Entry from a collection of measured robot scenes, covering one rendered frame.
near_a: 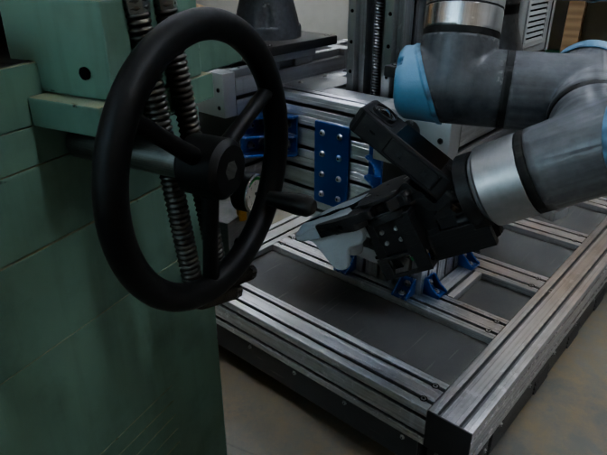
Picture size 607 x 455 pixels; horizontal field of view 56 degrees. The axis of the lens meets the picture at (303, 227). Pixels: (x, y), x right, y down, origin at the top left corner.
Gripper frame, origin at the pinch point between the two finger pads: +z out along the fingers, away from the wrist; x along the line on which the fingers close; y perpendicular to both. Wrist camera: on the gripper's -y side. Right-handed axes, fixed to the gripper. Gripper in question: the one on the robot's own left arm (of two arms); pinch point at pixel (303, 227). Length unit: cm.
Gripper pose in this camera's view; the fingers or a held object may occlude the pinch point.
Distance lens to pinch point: 63.4
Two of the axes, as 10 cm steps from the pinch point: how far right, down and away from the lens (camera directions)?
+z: -7.7, 2.7, 5.8
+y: 4.5, 8.8, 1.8
